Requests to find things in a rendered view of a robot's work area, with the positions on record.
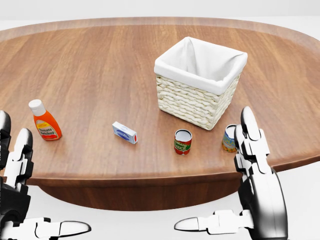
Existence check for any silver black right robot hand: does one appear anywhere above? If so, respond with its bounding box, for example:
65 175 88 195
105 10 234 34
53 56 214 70
173 106 289 240

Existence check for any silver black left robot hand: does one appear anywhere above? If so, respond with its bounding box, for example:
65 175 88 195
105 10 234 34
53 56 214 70
0 110 92 240

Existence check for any orange ketchup bottle white cap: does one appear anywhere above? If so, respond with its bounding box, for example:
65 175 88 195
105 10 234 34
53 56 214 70
28 99 63 141

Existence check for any woven basket white cloth liner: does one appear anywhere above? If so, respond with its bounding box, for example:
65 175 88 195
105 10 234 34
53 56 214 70
153 36 249 131

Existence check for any blue yellow printed tin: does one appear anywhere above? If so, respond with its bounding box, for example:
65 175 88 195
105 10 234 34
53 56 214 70
221 124 238 153

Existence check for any red tomato sauce tin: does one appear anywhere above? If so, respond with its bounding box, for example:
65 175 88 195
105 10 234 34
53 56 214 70
173 129 193 156

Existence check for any small white blue box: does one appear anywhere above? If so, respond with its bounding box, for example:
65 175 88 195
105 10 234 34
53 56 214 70
111 121 138 145

